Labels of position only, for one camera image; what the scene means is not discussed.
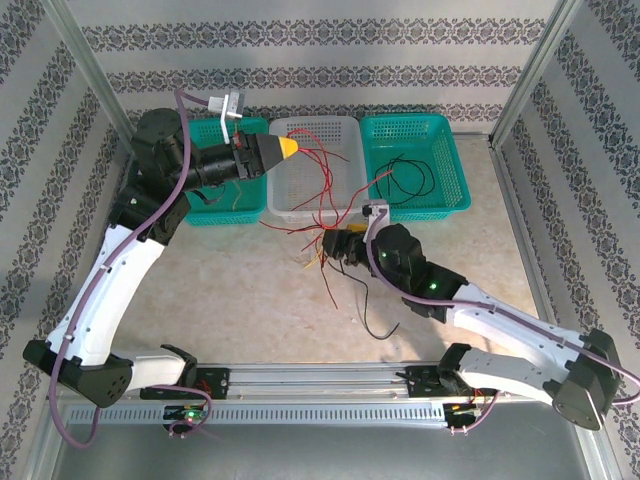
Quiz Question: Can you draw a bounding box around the white perforated plastic basket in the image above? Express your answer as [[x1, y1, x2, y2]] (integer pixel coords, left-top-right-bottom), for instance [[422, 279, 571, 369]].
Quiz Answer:
[[267, 115, 371, 226]]

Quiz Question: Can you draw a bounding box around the teal perforated plastic basket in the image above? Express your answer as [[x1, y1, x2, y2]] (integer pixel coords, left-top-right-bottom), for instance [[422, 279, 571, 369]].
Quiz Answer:
[[358, 113, 474, 224], [175, 116, 272, 228]]

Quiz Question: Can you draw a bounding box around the small green-lit circuit board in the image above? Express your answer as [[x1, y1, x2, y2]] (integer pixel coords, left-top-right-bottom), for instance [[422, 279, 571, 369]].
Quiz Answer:
[[163, 405, 207, 422]]

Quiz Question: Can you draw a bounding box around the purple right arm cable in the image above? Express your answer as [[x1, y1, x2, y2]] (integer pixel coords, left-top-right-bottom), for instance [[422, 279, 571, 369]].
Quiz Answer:
[[364, 207, 640, 435]]

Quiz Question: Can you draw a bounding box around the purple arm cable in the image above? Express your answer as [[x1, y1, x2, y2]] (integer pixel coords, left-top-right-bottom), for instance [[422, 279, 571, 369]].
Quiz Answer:
[[364, 207, 640, 435], [49, 88, 215, 447]]

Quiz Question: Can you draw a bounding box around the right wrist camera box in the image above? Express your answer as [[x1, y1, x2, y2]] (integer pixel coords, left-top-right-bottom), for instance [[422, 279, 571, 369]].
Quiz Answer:
[[359, 198, 390, 224]]

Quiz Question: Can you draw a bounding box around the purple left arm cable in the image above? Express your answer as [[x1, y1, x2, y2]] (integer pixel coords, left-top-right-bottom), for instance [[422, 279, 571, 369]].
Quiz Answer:
[[49, 88, 215, 447]]

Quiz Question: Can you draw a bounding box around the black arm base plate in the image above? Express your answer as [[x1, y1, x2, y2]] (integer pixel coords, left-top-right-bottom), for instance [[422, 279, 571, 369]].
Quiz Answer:
[[139, 367, 232, 401], [405, 365, 506, 401]]

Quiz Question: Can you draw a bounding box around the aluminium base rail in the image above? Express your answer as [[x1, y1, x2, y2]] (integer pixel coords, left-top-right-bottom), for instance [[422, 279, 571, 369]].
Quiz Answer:
[[49, 362, 594, 401]]

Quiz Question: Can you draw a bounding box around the aluminium frame post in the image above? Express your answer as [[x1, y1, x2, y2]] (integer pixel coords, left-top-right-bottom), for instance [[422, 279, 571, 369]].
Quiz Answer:
[[491, 0, 590, 147], [42, 0, 144, 154]]

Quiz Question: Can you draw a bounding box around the small circuit board with wires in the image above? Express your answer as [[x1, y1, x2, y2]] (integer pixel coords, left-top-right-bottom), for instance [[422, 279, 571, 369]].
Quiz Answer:
[[443, 401, 484, 417]]

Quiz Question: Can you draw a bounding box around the slotted grey cable duct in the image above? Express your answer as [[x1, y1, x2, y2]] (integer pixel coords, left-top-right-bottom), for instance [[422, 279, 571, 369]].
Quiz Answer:
[[64, 402, 451, 427]]

